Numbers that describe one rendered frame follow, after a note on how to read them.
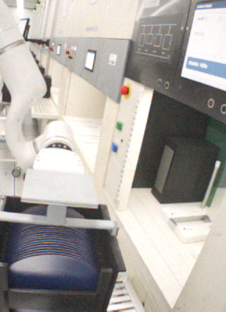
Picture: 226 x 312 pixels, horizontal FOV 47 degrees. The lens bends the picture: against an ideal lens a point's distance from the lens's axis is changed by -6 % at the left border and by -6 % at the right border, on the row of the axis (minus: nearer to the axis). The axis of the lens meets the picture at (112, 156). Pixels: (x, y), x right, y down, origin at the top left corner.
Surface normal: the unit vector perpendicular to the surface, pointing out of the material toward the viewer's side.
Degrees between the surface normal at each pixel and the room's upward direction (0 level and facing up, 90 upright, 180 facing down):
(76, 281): 90
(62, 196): 1
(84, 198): 1
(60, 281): 90
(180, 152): 90
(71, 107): 90
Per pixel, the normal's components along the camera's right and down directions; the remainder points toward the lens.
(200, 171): 0.31, 0.40
